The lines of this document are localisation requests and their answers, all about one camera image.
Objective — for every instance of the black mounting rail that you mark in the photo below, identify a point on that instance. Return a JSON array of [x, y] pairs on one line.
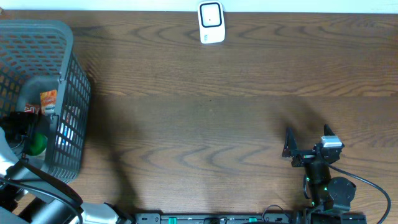
[[156, 218]]

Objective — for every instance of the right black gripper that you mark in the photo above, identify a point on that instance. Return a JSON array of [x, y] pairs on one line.
[[291, 149]]

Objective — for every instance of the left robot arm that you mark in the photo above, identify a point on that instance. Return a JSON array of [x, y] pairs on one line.
[[30, 195]]

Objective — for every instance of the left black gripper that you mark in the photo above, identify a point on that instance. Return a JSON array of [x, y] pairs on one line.
[[17, 121]]

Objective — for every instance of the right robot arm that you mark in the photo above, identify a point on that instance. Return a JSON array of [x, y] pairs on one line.
[[331, 196]]

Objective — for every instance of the white blue medicine box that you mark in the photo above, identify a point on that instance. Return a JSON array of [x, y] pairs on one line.
[[66, 135]]

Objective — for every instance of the green lid jar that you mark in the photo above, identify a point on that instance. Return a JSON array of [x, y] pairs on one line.
[[36, 145]]

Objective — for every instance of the small orange box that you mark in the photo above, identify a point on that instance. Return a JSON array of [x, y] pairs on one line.
[[48, 101]]

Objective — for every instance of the white barcode scanner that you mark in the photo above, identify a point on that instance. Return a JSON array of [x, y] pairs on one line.
[[211, 22]]

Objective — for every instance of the grey plastic mesh basket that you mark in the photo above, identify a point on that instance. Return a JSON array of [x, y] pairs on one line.
[[37, 56]]

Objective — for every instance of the red Top chocolate bar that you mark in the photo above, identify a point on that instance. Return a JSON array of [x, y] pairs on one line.
[[30, 108]]

